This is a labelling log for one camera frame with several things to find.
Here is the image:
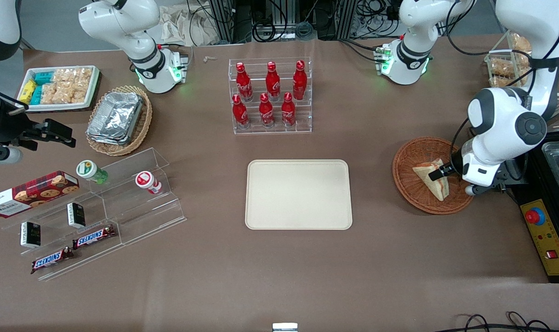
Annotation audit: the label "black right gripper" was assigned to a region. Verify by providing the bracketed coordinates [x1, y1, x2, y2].
[0, 111, 76, 151]

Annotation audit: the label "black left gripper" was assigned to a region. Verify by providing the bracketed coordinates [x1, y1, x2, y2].
[429, 156, 466, 182]

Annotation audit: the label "triangular sandwich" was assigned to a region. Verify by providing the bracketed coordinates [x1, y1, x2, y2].
[412, 158, 450, 202]

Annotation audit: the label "white rectangular snack tray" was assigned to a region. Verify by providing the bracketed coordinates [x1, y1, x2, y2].
[18, 65, 100, 113]

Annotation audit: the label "brown round wicker basket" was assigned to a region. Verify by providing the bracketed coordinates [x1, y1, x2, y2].
[393, 136, 476, 215]

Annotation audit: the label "silver aluminium foil tray stack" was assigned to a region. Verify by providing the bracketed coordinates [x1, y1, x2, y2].
[86, 91, 144, 146]

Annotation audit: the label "light wicker basket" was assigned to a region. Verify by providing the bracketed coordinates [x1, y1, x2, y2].
[85, 85, 153, 157]

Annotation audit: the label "beige plastic serving tray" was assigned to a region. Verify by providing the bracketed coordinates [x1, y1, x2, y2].
[245, 160, 353, 230]

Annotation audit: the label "clear cracker snack bag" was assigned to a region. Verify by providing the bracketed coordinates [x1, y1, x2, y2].
[75, 67, 94, 88]
[54, 68, 77, 86]
[42, 83, 62, 105]
[58, 85, 88, 105]

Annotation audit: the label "yellow snack packet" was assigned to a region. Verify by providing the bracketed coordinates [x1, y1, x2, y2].
[20, 79, 37, 105]

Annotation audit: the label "green lidded snack cup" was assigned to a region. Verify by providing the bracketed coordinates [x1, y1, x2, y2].
[76, 160, 109, 185]

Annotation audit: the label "red tartan cookie box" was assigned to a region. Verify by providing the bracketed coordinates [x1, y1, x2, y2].
[0, 171, 80, 218]

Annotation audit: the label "clear acrylic stepped shelf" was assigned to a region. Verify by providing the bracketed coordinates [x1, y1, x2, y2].
[95, 148, 187, 246]
[0, 164, 123, 282]

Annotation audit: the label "small black chocolate box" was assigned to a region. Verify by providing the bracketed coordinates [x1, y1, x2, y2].
[20, 221, 41, 249]
[66, 202, 86, 229]

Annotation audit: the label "black countertop appliance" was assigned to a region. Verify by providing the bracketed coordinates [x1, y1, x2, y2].
[512, 131, 559, 203]

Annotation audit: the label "red lidded snack cup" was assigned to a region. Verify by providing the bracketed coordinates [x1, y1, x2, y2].
[135, 171, 162, 195]

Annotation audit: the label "clear fried snack bag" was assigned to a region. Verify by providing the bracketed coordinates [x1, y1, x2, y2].
[490, 59, 515, 77]
[510, 33, 532, 52]
[490, 75, 522, 89]

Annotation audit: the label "Snickers chocolate bar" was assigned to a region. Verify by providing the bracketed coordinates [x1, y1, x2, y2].
[30, 247, 75, 275]
[72, 225, 117, 249]

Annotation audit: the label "yellow control panel box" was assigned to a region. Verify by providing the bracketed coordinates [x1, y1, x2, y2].
[520, 199, 559, 283]

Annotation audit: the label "red cola bottle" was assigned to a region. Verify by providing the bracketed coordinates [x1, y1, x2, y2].
[232, 94, 250, 130]
[259, 92, 275, 128]
[265, 61, 281, 101]
[281, 92, 297, 127]
[235, 62, 253, 102]
[292, 60, 307, 101]

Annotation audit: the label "crumpled beige cloth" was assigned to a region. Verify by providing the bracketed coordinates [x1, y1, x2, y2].
[159, 4, 221, 47]

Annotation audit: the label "clear acrylic bottle rack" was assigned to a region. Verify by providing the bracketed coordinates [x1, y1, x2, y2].
[228, 57, 313, 135]

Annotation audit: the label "black equipment rack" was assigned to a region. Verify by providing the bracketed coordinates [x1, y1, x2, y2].
[209, 0, 353, 43]

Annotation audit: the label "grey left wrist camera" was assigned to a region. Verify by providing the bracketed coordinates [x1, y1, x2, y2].
[465, 183, 508, 197]

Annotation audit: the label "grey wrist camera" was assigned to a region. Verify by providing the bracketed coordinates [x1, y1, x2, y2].
[0, 146, 24, 172]
[465, 183, 508, 197]

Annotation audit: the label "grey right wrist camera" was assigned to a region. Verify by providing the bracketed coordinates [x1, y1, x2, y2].
[0, 146, 24, 172]

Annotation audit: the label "white wire rack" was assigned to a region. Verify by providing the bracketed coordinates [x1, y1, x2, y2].
[485, 29, 559, 125]

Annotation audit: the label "black floor cable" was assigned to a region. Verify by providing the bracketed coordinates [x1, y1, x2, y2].
[445, 312, 559, 332]

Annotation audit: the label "black cable bundle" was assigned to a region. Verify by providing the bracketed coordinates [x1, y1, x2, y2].
[353, 0, 402, 37]

